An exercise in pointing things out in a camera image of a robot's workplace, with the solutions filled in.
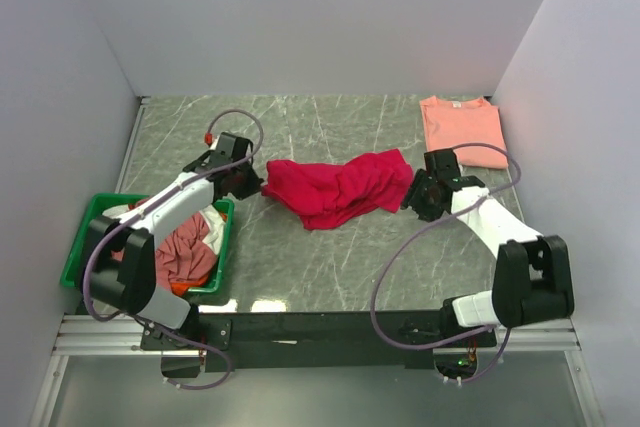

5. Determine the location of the white crumpled shirt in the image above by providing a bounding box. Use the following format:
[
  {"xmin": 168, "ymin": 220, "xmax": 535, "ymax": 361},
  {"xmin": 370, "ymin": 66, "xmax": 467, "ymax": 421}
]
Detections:
[{"xmin": 199, "ymin": 206, "xmax": 227, "ymax": 256}]

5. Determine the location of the aluminium extrusion rail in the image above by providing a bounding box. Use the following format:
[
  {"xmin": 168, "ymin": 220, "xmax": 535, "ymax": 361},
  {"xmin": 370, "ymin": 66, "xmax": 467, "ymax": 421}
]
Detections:
[{"xmin": 53, "ymin": 311, "xmax": 581, "ymax": 356}]

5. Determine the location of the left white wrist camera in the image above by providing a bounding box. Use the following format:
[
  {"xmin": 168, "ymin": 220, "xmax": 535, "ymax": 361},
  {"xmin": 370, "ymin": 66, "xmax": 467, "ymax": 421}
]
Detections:
[{"xmin": 204, "ymin": 132, "xmax": 227, "ymax": 154}]

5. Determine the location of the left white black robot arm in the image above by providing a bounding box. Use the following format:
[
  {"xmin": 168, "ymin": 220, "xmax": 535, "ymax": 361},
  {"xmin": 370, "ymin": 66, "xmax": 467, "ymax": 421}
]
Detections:
[{"xmin": 75, "ymin": 132, "xmax": 263, "ymax": 349}]

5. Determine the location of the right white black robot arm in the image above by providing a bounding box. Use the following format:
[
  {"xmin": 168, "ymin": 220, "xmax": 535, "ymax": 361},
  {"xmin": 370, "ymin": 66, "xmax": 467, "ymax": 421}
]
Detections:
[{"xmin": 401, "ymin": 149, "xmax": 575, "ymax": 346}]

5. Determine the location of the folded salmon pink t shirt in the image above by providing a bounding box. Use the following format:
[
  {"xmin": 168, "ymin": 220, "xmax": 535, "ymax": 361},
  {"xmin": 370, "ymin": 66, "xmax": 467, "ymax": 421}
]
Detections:
[{"xmin": 420, "ymin": 96, "xmax": 508, "ymax": 170}]

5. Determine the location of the dusty pink crumpled shirt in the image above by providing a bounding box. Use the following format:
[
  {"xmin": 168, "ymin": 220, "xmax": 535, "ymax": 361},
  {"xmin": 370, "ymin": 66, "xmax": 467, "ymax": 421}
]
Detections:
[{"xmin": 110, "ymin": 199, "xmax": 219, "ymax": 288}]

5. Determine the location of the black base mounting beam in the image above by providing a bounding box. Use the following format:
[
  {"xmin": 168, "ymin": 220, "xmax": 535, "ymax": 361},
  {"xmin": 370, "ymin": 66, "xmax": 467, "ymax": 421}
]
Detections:
[{"xmin": 140, "ymin": 309, "xmax": 497, "ymax": 378}]

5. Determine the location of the orange garment in basket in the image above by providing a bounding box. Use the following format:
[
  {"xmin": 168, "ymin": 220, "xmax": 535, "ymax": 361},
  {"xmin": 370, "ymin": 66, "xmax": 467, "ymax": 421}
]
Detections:
[{"xmin": 170, "ymin": 276, "xmax": 208, "ymax": 297}]

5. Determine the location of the green plastic laundry basket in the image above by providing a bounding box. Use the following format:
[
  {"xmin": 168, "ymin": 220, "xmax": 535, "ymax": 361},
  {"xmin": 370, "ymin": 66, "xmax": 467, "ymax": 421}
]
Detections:
[{"xmin": 60, "ymin": 193, "xmax": 234, "ymax": 297}]

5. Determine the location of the magenta red t shirt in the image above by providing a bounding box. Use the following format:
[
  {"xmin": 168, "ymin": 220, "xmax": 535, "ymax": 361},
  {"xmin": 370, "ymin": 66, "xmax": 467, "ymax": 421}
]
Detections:
[{"xmin": 262, "ymin": 149, "xmax": 414, "ymax": 231}]

